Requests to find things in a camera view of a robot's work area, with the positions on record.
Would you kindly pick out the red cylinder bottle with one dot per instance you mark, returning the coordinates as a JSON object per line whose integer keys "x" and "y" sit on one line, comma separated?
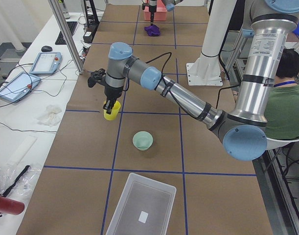
{"x": 10, "y": 206}

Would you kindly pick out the black computer mouse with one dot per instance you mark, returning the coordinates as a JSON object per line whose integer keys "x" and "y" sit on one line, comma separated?
{"x": 46, "y": 49}

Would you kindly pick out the clear plastic storage box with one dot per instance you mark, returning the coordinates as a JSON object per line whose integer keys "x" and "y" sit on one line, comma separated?
{"x": 144, "y": 207}

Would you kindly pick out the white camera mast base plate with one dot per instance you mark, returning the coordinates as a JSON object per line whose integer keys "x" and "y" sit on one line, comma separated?
{"x": 205, "y": 71}

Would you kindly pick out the white crumpled tissue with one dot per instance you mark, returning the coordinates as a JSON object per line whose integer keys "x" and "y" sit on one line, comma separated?
{"x": 51, "y": 116}

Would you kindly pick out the aluminium frame post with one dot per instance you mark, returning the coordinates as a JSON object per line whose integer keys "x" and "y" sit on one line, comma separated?
{"x": 62, "y": 23}

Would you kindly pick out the white camera mast column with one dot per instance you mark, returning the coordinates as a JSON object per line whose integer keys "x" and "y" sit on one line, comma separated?
{"x": 219, "y": 19}

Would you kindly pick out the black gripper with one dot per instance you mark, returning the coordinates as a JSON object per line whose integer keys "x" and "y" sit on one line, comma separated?
{"x": 112, "y": 92}
{"x": 152, "y": 4}

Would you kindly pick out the teach pendant tablet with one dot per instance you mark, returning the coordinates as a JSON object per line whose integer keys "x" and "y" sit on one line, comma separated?
{"x": 19, "y": 87}
{"x": 46, "y": 63}

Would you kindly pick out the pale green ceramic bowl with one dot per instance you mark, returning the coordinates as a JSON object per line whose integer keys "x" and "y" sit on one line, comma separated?
{"x": 142, "y": 140}

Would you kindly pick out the pink plastic tray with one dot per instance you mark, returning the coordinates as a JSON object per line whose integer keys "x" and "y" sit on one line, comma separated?
{"x": 160, "y": 14}

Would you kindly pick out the black desktop box device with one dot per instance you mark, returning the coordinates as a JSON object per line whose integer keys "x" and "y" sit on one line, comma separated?
{"x": 90, "y": 33}

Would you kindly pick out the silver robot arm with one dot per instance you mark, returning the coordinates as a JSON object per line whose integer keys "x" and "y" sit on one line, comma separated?
{"x": 241, "y": 131}
{"x": 169, "y": 4}

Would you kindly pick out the purple cloth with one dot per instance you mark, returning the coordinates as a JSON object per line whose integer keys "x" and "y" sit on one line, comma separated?
{"x": 152, "y": 30}

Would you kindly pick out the far teach pendant tablet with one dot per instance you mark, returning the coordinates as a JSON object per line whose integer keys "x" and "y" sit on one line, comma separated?
{"x": 46, "y": 63}

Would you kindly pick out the seated person green shirt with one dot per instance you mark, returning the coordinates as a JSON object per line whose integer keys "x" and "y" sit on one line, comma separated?
{"x": 282, "y": 110}

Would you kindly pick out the yellow plastic cup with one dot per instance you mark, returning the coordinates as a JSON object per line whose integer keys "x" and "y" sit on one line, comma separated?
{"x": 114, "y": 112}

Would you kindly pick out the near teach pendant tablet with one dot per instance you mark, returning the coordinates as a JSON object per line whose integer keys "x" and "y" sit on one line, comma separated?
{"x": 19, "y": 87}

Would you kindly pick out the clear plastic bag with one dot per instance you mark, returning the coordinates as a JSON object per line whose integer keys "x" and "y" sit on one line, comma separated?
{"x": 18, "y": 181}

